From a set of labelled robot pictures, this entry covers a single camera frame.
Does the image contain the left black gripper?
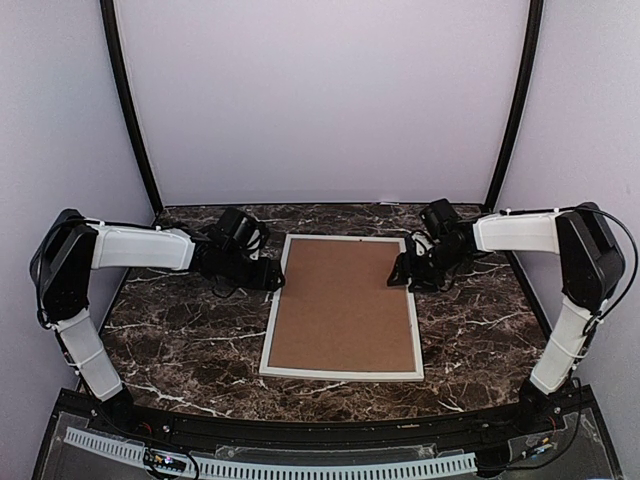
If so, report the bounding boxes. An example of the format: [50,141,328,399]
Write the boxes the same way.
[220,248,285,292]

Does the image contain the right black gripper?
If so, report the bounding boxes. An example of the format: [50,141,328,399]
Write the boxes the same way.
[388,241,467,292]

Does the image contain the brown cardboard backing board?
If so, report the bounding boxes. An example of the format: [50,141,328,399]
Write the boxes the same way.
[265,238,420,374]

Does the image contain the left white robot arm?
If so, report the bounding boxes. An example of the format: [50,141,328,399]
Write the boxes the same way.
[29,207,285,436]

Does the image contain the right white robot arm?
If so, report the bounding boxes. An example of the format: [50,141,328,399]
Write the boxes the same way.
[387,199,626,395]

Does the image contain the small circuit board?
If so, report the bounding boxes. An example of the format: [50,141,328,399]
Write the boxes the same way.
[143,449,187,474]

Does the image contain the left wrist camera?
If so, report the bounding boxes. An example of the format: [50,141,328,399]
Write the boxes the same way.
[212,207,270,256]

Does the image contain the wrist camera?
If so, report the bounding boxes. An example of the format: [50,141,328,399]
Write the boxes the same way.
[419,198,461,240]
[212,207,270,256]

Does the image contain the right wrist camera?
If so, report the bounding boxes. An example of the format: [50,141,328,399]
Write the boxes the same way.
[419,198,461,240]

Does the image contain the right black corner post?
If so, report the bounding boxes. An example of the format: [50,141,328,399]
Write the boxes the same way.
[484,0,544,210]

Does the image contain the black corner post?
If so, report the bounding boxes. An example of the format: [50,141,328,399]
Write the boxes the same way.
[484,0,544,210]
[99,0,164,214]

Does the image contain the black front rail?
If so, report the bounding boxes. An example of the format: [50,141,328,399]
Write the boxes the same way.
[54,372,591,454]

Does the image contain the white slotted cable duct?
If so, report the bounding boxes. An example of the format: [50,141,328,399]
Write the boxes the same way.
[64,427,477,479]

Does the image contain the left black corner post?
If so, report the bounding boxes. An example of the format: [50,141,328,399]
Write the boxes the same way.
[99,0,164,214]

